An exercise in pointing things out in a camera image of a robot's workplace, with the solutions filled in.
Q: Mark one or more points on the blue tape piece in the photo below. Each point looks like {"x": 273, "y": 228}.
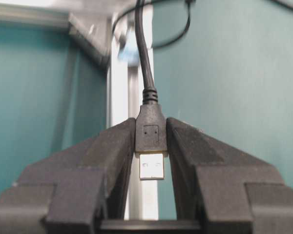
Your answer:
{"x": 128, "y": 49}

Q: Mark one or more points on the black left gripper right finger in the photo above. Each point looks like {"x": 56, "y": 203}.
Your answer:
{"x": 227, "y": 190}

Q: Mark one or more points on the aluminium extrusion frame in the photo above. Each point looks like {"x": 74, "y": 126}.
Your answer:
{"x": 61, "y": 79}

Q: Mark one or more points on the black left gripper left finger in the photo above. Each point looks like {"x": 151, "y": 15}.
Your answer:
{"x": 71, "y": 190}

